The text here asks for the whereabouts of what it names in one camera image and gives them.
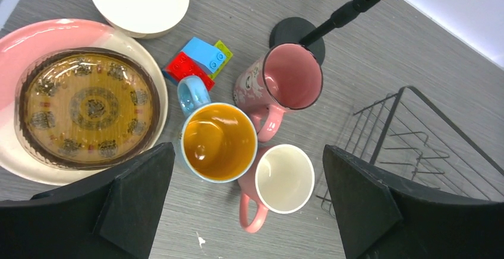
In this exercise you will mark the brown glass bowl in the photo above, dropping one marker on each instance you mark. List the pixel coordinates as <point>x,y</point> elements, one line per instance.
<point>88,107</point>

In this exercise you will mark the pink patterned mug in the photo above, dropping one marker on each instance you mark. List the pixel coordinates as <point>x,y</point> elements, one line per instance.
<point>287,79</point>

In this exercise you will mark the beige ceramic bowl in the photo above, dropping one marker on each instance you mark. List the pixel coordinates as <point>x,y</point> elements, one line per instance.
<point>144,19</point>

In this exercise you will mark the yellow black patterned plate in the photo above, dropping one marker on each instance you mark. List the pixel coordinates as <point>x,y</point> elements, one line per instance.
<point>88,107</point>

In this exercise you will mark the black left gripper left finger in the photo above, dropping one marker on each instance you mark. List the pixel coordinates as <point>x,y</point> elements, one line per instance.
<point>112,214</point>

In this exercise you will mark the blue toy brick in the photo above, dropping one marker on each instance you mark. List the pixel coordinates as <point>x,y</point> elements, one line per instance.
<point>207,56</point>

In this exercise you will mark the pink beige leaf plate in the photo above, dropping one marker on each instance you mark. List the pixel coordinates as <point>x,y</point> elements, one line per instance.
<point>24,46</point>

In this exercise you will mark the black wire dish rack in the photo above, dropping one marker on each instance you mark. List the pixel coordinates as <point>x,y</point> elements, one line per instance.
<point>405,133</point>

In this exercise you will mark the blue mug yellow inside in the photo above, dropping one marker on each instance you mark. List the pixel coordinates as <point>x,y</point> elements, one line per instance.
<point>217,142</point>

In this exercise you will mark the plain pink mug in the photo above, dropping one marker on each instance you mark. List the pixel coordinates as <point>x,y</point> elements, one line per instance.
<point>280,180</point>

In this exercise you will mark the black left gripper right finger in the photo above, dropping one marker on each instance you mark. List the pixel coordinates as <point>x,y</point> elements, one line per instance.
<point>383,215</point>

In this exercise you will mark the red toy brick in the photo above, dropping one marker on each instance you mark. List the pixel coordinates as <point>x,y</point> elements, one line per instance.
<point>183,66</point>

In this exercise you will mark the black microphone stand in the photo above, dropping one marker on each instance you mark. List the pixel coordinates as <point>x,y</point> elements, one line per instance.
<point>301,31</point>

